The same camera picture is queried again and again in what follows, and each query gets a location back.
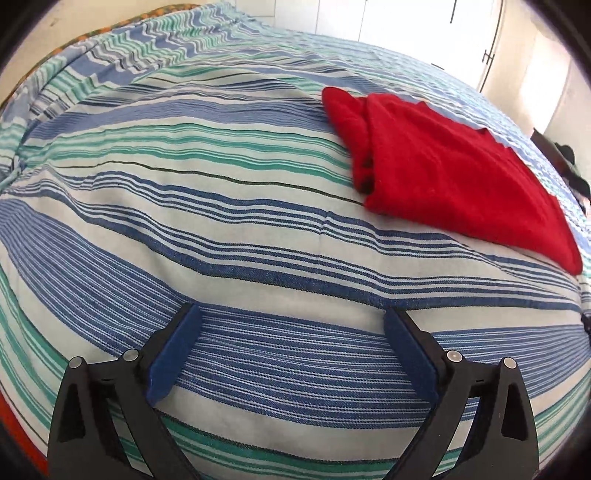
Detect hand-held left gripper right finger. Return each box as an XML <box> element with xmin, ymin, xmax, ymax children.
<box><xmin>383</xmin><ymin>308</ymin><xmax>541</xmax><ymax>480</ymax></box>

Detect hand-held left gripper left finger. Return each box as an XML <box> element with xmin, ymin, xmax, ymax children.
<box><xmin>46</xmin><ymin>303</ymin><xmax>204</xmax><ymax>480</ymax></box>

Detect red sweater with white rabbit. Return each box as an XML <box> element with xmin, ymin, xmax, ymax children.
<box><xmin>321</xmin><ymin>86</ymin><xmax>584</xmax><ymax>277</ymax></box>

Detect pile of clothes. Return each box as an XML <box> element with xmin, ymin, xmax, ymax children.
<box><xmin>531</xmin><ymin>128</ymin><xmax>591</xmax><ymax>214</ymax></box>

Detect striped blue green bedspread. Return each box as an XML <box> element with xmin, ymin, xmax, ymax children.
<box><xmin>0</xmin><ymin>2</ymin><xmax>591</xmax><ymax>480</ymax></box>

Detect orange fleece cloth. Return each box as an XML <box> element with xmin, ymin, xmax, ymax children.
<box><xmin>0</xmin><ymin>396</ymin><xmax>49</xmax><ymax>477</ymax></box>

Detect white wardrobe doors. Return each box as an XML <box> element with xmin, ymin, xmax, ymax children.
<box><xmin>272</xmin><ymin>0</ymin><xmax>505</xmax><ymax>93</ymax></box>

